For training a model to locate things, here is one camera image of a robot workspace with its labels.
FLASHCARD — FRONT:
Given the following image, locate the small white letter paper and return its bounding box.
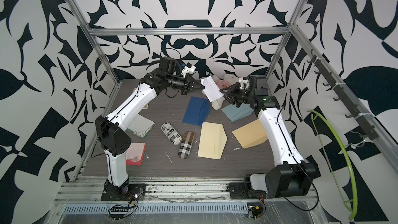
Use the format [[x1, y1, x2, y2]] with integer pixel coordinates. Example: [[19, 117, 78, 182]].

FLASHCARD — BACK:
[[201, 76, 223, 102]]

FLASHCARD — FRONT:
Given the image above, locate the light blue envelope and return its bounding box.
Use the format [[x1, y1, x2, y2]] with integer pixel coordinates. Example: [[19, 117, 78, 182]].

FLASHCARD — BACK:
[[222, 104, 254, 122]]

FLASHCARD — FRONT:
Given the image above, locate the dark blue envelope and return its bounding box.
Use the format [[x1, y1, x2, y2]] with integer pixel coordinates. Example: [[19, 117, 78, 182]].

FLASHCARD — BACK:
[[182, 96, 210, 126]]

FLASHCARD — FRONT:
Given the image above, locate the tan envelope gold emblem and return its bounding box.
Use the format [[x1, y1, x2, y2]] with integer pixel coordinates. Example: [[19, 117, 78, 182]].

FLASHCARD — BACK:
[[232, 119, 268, 149]]

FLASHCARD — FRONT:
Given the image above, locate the cream envelope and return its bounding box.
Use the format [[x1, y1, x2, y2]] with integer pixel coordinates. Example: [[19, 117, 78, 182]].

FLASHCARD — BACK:
[[198, 122, 228, 160]]

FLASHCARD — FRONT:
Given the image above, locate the beige lined letter paper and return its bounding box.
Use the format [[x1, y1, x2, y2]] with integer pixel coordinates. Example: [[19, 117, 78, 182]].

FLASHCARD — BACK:
[[134, 88, 149, 110]]

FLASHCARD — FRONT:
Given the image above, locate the white letter paper green border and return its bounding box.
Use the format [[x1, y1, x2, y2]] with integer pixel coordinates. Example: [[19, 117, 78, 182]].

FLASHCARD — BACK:
[[127, 115, 155, 139]]

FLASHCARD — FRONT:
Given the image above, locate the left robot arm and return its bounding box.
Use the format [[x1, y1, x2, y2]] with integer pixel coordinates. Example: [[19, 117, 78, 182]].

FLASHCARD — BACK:
[[95, 57, 205, 188]]

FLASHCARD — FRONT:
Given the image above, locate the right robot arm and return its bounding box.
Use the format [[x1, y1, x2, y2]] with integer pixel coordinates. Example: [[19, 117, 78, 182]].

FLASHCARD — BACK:
[[220, 75, 316, 198]]

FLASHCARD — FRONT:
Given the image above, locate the white black patterned glasses case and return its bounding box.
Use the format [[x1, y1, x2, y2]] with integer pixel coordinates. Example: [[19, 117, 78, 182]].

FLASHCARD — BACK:
[[161, 122, 182, 145]]

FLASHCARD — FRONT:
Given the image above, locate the brown plaid glasses case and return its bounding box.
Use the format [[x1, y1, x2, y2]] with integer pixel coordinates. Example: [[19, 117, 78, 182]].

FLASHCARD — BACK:
[[178, 131, 195, 159]]

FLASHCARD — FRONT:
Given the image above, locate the right black connector board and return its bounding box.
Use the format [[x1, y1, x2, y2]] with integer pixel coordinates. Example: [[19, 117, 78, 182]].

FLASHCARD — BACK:
[[247, 205, 265, 219]]

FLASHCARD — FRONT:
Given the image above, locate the black connector board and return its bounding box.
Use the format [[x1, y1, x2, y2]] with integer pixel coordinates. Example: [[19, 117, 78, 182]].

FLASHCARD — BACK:
[[108, 204, 137, 220], [247, 205, 265, 219]]

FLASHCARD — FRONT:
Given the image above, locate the left black connector board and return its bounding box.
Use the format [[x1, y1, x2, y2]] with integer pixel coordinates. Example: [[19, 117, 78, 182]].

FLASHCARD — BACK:
[[108, 204, 137, 220]]

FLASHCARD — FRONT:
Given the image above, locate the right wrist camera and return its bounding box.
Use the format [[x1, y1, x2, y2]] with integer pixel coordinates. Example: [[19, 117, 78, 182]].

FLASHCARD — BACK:
[[238, 78, 250, 90]]

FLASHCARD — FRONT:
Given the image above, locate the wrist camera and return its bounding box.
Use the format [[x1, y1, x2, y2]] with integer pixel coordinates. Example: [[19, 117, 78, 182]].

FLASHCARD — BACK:
[[238, 78, 250, 90], [181, 63, 196, 78]]

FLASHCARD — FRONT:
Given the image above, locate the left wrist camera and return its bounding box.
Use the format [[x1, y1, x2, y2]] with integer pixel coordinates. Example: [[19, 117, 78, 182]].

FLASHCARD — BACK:
[[181, 63, 196, 78]]

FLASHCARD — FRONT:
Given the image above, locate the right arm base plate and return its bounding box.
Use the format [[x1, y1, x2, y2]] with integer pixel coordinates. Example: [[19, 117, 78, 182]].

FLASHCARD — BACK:
[[227, 183, 271, 200]]

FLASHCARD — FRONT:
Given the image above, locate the black hook rail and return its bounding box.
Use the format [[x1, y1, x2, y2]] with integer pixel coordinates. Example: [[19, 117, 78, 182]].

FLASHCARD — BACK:
[[308, 50, 379, 141]]

